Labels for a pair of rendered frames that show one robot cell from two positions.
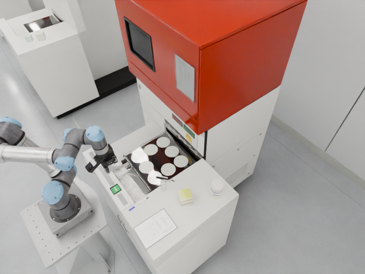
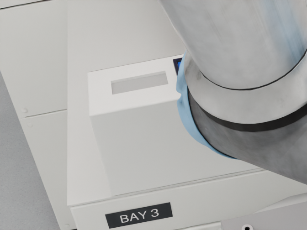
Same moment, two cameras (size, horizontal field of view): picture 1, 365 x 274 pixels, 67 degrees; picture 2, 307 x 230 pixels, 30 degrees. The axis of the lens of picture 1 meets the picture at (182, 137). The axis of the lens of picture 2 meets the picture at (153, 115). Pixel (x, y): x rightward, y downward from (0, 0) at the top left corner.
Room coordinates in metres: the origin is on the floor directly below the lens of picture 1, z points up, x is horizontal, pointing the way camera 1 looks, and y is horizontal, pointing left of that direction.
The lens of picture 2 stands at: (0.77, 1.09, 1.36)
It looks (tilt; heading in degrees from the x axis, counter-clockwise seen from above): 38 degrees down; 306
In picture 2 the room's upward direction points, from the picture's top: 11 degrees counter-clockwise
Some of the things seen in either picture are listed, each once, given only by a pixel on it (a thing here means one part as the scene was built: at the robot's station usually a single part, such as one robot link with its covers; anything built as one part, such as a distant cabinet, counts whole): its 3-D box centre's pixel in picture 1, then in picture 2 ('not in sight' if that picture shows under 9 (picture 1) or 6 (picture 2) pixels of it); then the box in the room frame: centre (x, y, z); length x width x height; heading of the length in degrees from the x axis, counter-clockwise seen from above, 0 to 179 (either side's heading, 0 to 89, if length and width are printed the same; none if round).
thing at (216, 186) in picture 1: (216, 188); not in sight; (0.80, -0.19, 1.01); 0.07 x 0.07 x 0.10
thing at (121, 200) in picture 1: (108, 181); (304, 96); (0.95, 0.50, 0.89); 0.55 x 0.09 x 0.14; 36
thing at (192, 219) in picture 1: (181, 208); not in sight; (0.74, 0.02, 0.89); 0.62 x 0.35 x 0.14; 126
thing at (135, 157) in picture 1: (159, 159); not in sight; (1.11, 0.17, 0.90); 0.34 x 0.34 x 0.01; 36
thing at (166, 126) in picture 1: (182, 143); not in sight; (1.24, 0.01, 0.89); 0.44 x 0.02 x 0.10; 36
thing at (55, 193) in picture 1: (55, 193); not in sight; (0.78, 0.74, 1.06); 0.13 x 0.12 x 0.14; 172
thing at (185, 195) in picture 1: (185, 196); not in sight; (0.76, 0.00, 1.00); 0.07 x 0.07 x 0.07; 12
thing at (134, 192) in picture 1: (128, 184); not in sight; (0.94, 0.37, 0.87); 0.36 x 0.08 x 0.03; 36
